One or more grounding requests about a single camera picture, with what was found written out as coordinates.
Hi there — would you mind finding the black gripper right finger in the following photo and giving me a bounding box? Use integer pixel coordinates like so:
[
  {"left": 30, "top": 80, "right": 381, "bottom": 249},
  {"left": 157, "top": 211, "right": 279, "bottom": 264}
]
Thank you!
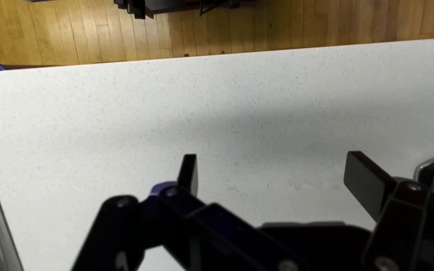
[{"left": 342, "top": 149, "right": 434, "bottom": 271}]

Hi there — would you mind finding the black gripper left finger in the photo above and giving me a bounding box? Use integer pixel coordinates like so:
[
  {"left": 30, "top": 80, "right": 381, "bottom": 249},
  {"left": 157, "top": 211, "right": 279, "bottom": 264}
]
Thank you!
[{"left": 71, "top": 152, "right": 310, "bottom": 271}]

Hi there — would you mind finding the purple candy bar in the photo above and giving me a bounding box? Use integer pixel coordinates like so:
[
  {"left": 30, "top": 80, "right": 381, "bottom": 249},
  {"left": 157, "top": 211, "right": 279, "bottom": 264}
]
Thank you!
[{"left": 149, "top": 181, "right": 179, "bottom": 199}]

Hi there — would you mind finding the black stand base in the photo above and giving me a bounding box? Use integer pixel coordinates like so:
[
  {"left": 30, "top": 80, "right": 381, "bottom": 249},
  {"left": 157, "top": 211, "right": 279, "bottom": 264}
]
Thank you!
[{"left": 111, "top": 0, "right": 259, "bottom": 21}]

